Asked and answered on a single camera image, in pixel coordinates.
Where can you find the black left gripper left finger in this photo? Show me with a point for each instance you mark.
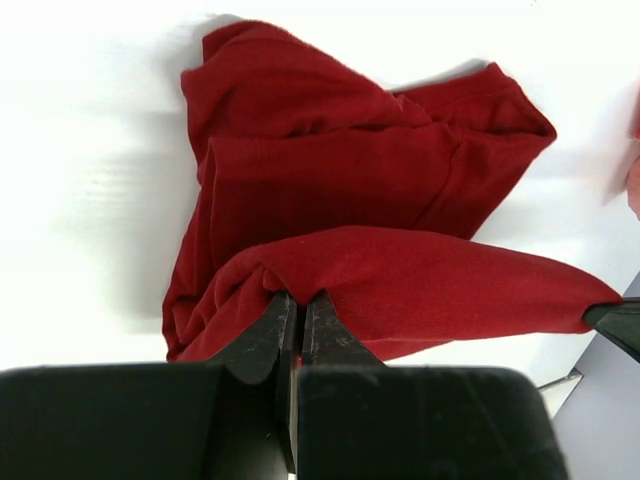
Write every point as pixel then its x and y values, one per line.
pixel 227 417

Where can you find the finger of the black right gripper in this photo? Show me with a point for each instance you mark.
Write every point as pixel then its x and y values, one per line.
pixel 618 323

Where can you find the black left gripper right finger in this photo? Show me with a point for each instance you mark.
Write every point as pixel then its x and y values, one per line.
pixel 360 419

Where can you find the dark red t-shirt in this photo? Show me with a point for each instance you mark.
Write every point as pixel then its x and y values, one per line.
pixel 314 178

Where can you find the pink t-shirt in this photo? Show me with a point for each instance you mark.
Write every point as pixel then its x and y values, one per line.
pixel 625 179

